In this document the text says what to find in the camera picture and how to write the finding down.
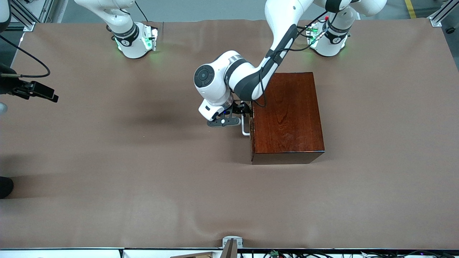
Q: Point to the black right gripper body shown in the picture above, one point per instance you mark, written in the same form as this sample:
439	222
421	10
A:
8	84

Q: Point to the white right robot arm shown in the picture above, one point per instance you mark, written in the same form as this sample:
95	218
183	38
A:
131	46

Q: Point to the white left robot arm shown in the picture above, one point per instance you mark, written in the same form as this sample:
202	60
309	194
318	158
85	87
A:
215	86

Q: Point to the dark wooden drawer cabinet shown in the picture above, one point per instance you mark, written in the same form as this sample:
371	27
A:
294	118

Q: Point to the black round object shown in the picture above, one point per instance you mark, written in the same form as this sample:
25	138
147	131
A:
5	188

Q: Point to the brown table cloth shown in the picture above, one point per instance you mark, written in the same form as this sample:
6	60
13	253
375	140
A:
143	161

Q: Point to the brown cardboard piece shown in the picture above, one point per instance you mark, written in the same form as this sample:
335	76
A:
193	255

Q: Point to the small black round knob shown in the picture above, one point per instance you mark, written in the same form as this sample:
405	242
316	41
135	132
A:
450	30

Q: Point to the aluminium frame profile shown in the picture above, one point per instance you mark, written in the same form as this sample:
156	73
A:
443	12
25	16

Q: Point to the grey metal bracket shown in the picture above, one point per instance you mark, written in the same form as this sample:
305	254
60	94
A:
232	247

